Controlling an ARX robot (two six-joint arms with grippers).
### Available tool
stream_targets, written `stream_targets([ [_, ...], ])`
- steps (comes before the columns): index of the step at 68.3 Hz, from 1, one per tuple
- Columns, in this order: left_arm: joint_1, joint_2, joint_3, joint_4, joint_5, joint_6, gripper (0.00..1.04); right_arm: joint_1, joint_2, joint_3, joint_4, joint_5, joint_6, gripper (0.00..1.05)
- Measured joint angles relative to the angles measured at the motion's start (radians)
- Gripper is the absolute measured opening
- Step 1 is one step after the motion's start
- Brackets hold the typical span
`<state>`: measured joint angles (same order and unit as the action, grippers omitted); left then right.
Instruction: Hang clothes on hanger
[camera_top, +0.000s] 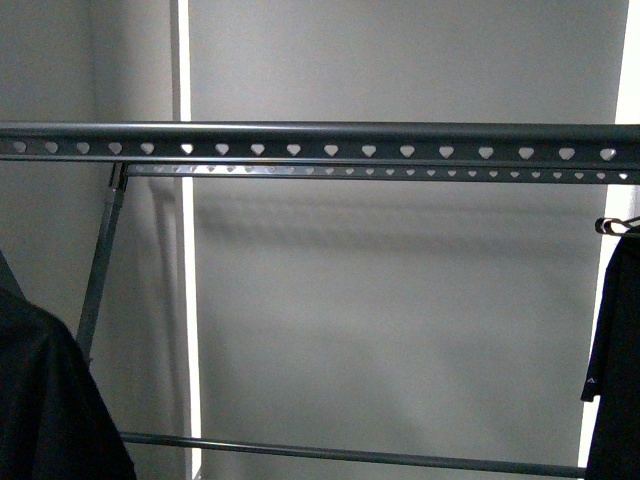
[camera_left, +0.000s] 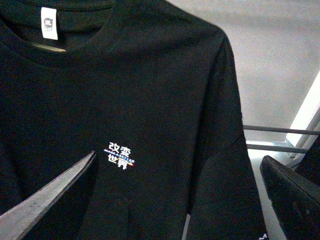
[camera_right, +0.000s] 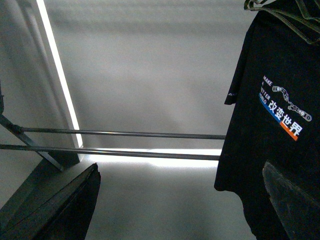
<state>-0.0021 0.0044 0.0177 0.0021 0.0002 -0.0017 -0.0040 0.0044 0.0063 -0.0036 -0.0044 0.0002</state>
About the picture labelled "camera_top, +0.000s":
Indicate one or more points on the black clothes hanger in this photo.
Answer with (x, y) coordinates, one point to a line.
(618, 227)

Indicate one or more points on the grey metal clothes rack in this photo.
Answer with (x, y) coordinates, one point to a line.
(485, 153)

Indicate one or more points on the black shirt on hanger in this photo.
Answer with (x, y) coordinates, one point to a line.
(613, 370)

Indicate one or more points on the black garment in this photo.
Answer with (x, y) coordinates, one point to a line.
(54, 422)

